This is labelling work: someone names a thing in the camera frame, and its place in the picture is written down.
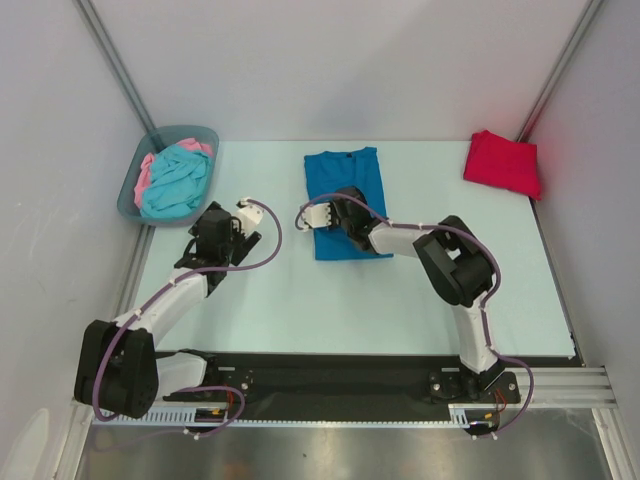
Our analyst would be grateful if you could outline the dark blue t shirt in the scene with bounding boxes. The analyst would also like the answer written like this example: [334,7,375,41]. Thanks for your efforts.
[303,146,395,262]

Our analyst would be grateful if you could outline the light blue t shirt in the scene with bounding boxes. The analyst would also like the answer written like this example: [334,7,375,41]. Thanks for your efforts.
[141,143,214,221]

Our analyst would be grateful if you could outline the slotted cable duct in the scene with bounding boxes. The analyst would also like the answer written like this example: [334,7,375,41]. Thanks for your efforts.
[107,404,229,427]
[449,404,500,428]

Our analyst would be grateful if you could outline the black front mat strip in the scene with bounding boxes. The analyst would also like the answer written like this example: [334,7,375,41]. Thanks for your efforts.
[99,349,584,424]

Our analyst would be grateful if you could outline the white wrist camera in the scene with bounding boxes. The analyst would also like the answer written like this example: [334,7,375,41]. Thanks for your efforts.
[297,202,334,231]
[234,197,264,238]

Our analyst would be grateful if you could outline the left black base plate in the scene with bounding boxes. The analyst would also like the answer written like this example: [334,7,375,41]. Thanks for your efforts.
[163,367,257,403]

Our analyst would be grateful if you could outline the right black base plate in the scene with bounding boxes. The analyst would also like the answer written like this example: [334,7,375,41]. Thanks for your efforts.
[426,369,521,405]

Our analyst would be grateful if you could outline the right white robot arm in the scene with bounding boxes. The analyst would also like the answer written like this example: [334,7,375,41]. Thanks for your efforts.
[330,187,504,401]

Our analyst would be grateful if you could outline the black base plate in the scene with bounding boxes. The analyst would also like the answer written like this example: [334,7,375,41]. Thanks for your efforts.
[163,367,257,403]
[426,369,521,405]

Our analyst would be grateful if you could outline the left aluminium corner post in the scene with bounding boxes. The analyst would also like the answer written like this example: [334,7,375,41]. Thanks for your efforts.
[72,0,156,132]

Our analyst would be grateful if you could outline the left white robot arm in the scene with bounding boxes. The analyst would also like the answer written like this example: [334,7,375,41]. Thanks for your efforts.
[74,200,264,418]

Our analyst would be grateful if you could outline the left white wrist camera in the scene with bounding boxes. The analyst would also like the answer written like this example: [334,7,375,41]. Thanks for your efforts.
[234,197,264,238]

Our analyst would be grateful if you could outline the left slotted cable duct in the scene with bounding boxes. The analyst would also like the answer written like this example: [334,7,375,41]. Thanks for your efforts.
[107,404,229,427]

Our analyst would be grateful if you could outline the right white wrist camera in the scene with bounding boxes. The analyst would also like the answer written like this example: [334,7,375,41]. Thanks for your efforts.
[297,202,334,231]

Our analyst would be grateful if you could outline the purple cable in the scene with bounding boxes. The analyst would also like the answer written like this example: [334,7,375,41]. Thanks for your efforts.
[293,193,536,440]
[92,198,284,441]

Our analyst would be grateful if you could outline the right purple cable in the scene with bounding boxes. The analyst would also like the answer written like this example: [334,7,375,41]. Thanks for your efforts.
[293,193,536,440]

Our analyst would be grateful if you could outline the right aluminium corner post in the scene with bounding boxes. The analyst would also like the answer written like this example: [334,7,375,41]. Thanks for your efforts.
[515,0,608,143]

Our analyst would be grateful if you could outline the aluminium corner post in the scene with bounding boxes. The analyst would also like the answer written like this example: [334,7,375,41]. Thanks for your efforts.
[72,0,156,132]
[515,0,608,143]

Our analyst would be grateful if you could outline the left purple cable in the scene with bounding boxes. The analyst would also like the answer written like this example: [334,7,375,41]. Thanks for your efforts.
[92,198,284,441]

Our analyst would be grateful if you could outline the pink t shirt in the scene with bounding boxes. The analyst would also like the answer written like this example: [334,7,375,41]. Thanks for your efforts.
[133,137,214,207]

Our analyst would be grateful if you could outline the aluminium front rail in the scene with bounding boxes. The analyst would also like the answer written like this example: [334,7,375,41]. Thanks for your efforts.
[69,364,619,409]

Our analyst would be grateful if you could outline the teal plastic basket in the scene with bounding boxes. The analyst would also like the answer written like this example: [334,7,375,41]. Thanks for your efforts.
[117,125,219,226]

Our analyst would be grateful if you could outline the right slotted cable duct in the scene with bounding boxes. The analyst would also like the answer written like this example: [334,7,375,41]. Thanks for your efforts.
[449,404,500,428]

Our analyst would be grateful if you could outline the folded red t shirt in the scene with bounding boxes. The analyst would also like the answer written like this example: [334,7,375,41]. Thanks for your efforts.
[463,130,542,201]

